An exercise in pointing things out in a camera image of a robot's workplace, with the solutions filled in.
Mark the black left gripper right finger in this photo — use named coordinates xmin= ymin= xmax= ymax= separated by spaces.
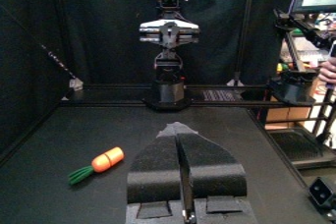
xmin=176 ymin=122 xmax=249 ymax=215

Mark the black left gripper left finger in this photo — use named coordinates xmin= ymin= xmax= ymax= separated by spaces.
xmin=125 ymin=122 xmax=184 ymax=220

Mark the orange toy carrot green top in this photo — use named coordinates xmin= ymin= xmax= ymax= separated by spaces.
xmin=66 ymin=146 xmax=126 ymax=187

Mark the white printed label plate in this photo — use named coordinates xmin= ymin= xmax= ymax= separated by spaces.
xmin=202 ymin=89 xmax=237 ymax=102

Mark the person's hand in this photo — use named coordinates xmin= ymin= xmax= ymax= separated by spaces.
xmin=317 ymin=58 xmax=336 ymax=85

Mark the black ribbed mat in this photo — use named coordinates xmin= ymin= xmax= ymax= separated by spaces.
xmin=266 ymin=129 xmax=336 ymax=171

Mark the brown cardboard box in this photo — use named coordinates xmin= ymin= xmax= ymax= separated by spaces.
xmin=264 ymin=95 xmax=312 ymax=131

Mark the thin diagonal rod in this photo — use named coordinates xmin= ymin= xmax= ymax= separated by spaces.
xmin=40 ymin=44 xmax=78 ymax=81

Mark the black vertical frame pole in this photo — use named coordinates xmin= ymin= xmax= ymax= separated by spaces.
xmin=225 ymin=0 xmax=258 ymax=87

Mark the white corner bracket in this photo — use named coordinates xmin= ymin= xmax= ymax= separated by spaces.
xmin=68 ymin=77 xmax=85 ymax=92

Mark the black camera box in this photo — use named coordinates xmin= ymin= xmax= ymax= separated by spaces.
xmin=306 ymin=176 xmax=336 ymax=220

